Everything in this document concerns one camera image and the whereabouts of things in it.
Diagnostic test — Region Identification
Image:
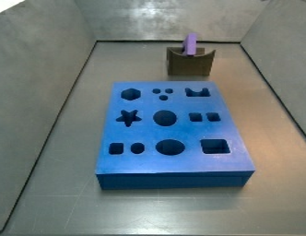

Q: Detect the blue shape-sorting board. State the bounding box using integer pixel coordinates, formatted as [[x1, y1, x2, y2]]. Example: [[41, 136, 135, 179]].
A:
[[95, 81, 255, 190]]

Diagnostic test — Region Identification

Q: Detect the black curved holder stand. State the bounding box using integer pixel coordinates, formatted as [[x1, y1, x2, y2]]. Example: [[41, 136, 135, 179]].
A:
[[167, 47, 216, 76]]

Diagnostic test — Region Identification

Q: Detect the purple double-square block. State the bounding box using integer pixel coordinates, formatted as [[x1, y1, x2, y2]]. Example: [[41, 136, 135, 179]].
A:
[[183, 33, 197, 56]]

